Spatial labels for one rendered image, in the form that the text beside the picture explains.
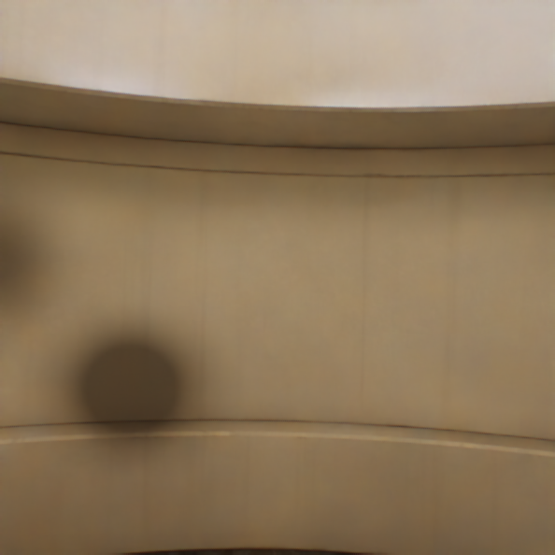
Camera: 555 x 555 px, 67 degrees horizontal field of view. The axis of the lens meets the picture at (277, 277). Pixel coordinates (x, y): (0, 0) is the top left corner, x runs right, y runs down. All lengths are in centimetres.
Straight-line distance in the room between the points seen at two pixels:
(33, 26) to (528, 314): 51
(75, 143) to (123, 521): 37
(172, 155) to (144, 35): 12
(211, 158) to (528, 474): 43
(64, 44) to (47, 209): 16
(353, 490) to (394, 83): 38
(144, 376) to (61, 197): 20
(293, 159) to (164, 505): 37
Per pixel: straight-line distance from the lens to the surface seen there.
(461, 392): 49
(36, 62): 41
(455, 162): 49
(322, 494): 47
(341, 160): 47
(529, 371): 50
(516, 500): 49
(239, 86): 39
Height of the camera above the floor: 26
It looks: 1 degrees up
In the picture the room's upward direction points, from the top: 2 degrees clockwise
